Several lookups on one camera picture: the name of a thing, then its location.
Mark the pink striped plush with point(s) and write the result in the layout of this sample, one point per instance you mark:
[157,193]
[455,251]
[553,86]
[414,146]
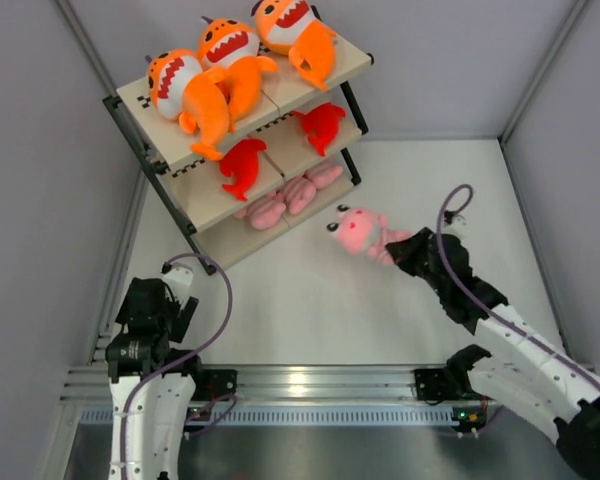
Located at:
[361,231]
[263,213]
[296,194]
[324,174]

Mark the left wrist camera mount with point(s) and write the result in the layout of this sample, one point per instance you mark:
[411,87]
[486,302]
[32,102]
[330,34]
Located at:
[179,280]

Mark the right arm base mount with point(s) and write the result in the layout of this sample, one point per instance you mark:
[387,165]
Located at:
[438,385]

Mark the orange shark plush facing up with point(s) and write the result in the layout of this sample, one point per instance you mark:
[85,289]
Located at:
[291,28]

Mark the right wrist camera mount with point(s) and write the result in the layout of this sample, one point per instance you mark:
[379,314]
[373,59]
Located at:
[454,224]

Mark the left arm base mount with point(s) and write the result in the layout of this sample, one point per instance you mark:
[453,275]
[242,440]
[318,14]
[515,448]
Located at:
[213,383]

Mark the beige three-tier shelf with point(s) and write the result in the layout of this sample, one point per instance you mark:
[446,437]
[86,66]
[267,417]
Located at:
[248,134]

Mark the orange shark plush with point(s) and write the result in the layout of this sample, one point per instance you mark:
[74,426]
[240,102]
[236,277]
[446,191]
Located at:
[234,45]

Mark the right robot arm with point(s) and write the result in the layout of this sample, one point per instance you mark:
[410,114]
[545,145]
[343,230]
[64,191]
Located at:
[508,360]

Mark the orange shark plush face down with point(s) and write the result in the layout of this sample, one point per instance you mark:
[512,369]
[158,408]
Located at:
[182,90]

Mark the large red shark plush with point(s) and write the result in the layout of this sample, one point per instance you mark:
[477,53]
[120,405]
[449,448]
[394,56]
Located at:
[241,165]

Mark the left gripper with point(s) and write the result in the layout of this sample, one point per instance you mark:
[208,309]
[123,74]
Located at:
[181,319]

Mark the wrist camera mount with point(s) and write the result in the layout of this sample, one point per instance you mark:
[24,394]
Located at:
[454,224]
[179,280]

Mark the small red shark plush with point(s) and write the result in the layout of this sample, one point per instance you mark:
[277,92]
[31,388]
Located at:
[321,125]

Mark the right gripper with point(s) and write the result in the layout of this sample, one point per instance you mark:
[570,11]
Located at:
[402,252]

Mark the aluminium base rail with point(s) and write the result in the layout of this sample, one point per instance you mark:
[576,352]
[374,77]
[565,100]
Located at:
[334,396]

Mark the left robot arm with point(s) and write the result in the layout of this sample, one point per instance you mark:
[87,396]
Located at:
[149,383]

